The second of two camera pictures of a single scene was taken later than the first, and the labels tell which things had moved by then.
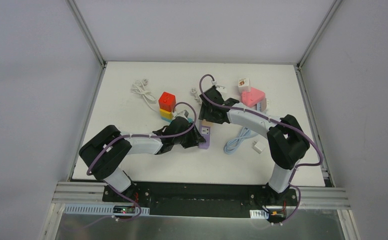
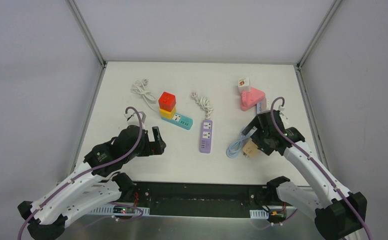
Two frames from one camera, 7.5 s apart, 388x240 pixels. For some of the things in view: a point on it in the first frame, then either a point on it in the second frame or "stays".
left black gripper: (191, 135) -> (152, 143)
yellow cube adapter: (165, 114) stays
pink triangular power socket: (251, 98) stays
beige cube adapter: (204, 122) -> (250, 148)
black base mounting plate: (208, 199) stays
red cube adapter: (167, 101) stays
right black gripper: (210, 105) -> (260, 133)
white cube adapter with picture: (244, 85) stays
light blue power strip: (261, 106) stays
